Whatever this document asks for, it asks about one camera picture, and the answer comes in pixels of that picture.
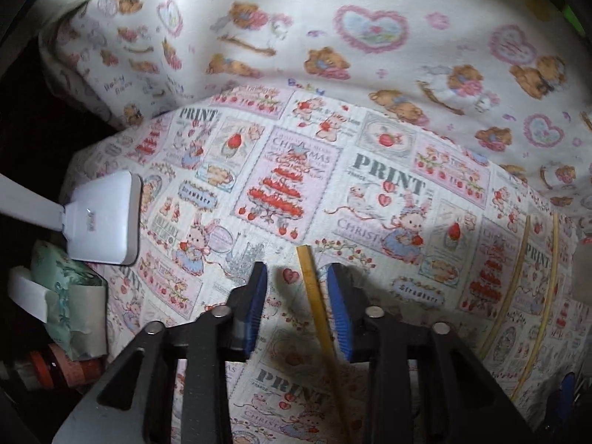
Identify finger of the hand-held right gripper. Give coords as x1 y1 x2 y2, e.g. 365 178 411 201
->
556 372 579 432

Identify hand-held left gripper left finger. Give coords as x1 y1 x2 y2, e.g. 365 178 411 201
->
51 261 269 444

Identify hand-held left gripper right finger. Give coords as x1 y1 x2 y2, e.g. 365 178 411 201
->
326 262 540 444

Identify bamboo chopstick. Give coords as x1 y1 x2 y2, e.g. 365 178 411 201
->
511 212 560 401
478 214 532 359
296 245 353 444

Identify strawberry printed tablecloth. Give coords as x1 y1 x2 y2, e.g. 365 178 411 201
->
59 82 592 444

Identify white desk lamp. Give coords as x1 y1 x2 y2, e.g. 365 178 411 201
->
0 169 144 268

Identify green tissue packet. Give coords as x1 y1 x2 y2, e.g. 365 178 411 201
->
29 239 110 362

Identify white paper box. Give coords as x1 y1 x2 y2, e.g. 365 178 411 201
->
6 265 50 323

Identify bear printed cloth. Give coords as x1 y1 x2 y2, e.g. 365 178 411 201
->
38 0 592 243

